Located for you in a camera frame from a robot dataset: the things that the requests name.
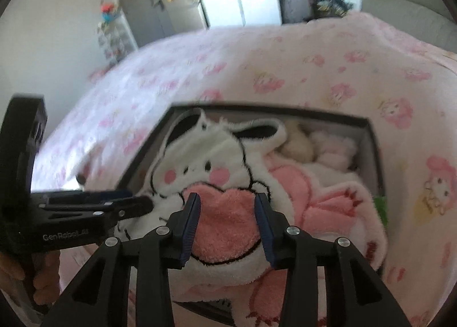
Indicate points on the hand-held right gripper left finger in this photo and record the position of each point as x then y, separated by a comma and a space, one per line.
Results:
189, 232

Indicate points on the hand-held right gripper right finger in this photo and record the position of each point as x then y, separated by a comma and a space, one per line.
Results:
266, 234

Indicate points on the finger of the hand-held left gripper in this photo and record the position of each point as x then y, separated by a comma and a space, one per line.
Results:
89, 196
107, 209

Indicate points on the white plush dog blanket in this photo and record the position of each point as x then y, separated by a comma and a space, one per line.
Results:
221, 148

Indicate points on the white fluffy plush ball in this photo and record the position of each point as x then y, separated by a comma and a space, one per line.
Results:
334, 150

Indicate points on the black storage box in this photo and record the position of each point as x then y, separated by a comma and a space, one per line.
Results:
371, 148

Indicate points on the person's left hand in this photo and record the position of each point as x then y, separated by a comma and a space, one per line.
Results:
48, 277

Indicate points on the beige plush toy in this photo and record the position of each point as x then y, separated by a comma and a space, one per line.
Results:
298, 141

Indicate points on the green packet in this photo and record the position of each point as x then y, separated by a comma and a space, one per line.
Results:
381, 209

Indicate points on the white shelf with toys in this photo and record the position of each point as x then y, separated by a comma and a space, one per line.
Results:
116, 34

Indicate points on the pink cartoon printed blanket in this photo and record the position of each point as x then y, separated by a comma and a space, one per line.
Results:
285, 63

